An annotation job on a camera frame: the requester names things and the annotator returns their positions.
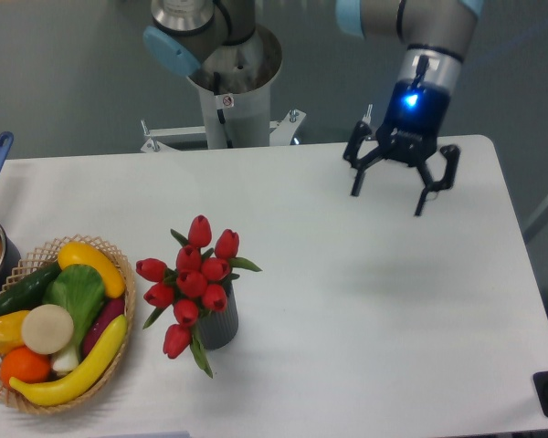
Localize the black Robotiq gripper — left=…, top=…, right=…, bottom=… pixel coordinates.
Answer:
left=342, top=79, right=461, bottom=217

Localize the red tulip bouquet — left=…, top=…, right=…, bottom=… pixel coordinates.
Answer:
left=136, top=214, right=261, bottom=378

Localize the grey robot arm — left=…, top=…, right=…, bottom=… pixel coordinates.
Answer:
left=143, top=1, right=482, bottom=196

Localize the dark grey ribbed vase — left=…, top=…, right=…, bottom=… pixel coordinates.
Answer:
left=196, top=283, right=239, bottom=350

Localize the purple eggplant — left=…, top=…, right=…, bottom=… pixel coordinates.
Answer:
left=81, top=297, right=124, bottom=358

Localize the yellow squash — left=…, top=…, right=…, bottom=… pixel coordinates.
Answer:
left=58, top=241, right=125, bottom=298

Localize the green bok choy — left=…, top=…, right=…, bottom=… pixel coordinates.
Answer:
left=42, top=265, right=105, bottom=377

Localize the woven wicker basket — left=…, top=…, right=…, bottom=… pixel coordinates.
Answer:
left=0, top=235, right=136, bottom=415

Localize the beige round disc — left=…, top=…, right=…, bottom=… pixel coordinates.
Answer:
left=21, top=304, right=74, bottom=355

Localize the green cucumber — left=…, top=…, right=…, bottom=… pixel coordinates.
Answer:
left=0, top=263, right=61, bottom=317

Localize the yellow banana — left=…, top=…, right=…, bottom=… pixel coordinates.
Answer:
left=9, top=315, right=128, bottom=407

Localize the orange fruit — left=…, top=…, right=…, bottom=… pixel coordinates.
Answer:
left=0, top=347, right=51, bottom=387

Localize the yellow bell pepper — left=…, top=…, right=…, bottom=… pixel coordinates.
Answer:
left=0, top=310, right=30, bottom=355

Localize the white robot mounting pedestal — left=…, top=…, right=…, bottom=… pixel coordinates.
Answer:
left=189, top=25, right=282, bottom=150

